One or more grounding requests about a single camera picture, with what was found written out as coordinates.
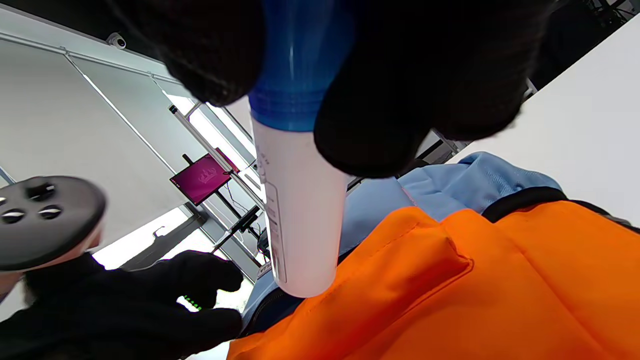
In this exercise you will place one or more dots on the person's right hand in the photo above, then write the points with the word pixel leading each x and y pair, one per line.
pixel 440 70

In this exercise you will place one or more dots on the person's left hand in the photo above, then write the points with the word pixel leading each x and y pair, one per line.
pixel 125 315

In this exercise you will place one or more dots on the white tube with blue cap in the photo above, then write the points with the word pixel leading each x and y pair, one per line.
pixel 300 200

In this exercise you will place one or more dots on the orange and blue school bag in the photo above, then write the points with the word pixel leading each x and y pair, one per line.
pixel 475 290

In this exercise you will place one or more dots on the left hand controller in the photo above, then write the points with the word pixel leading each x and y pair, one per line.
pixel 50 225

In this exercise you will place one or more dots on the monitor with magenta screen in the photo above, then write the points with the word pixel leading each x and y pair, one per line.
pixel 200 179

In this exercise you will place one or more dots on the white roller blind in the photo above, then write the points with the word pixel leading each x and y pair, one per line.
pixel 60 120

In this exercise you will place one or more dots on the aluminium frame post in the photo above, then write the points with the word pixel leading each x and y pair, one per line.
pixel 215 150

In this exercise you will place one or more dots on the white security camera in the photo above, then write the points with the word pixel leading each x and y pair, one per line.
pixel 116 41

